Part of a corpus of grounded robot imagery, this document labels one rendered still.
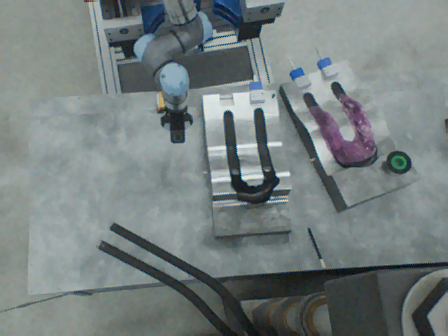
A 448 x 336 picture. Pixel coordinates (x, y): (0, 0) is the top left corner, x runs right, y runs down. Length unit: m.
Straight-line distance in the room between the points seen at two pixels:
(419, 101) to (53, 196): 1.36
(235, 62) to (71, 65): 0.90
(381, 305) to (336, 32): 2.59
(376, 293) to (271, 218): 1.18
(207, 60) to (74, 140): 1.01
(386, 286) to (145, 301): 2.04
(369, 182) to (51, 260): 1.09
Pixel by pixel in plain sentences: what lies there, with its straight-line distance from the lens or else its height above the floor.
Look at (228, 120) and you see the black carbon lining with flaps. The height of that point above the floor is 0.88.
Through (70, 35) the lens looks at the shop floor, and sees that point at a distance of 3.00.
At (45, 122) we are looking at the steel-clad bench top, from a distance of 1.92.
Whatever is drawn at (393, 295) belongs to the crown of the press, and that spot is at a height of 2.00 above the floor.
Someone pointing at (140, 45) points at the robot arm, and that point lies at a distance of 1.44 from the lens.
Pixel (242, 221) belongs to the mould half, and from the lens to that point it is 1.70.
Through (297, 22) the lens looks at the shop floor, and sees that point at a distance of 3.05.
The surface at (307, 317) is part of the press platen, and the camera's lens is 1.01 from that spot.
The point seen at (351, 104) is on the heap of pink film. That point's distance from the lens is 1.86.
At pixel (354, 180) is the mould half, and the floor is 0.91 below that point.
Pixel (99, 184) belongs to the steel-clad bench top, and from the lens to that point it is 1.80.
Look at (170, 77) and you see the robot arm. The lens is 1.36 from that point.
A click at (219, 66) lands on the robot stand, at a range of 2.62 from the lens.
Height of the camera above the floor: 2.52
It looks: 75 degrees down
